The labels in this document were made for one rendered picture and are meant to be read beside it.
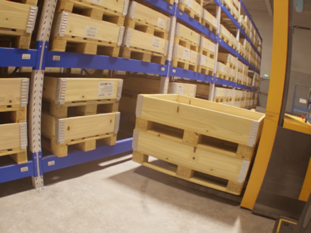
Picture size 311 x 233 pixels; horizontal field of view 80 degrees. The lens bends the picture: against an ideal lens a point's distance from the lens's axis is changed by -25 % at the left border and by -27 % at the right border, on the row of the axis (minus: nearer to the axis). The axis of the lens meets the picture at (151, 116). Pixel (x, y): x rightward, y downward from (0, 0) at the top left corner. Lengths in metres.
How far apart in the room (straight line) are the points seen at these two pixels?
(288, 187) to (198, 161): 0.91
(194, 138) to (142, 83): 1.73
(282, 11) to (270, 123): 0.98
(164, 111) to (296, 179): 1.40
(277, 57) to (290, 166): 0.90
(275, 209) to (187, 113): 1.24
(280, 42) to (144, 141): 1.62
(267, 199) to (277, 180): 0.20
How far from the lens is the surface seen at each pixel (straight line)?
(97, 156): 2.46
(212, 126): 2.02
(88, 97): 2.15
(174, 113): 2.15
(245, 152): 1.97
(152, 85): 3.52
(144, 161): 2.45
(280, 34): 2.01
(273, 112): 1.95
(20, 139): 1.85
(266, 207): 2.12
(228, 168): 2.05
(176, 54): 3.35
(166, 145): 2.24
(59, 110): 1.96
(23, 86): 1.77
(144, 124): 2.33
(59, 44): 1.90
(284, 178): 2.00
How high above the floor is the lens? 1.07
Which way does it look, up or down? 11 degrees down
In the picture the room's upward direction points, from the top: 8 degrees clockwise
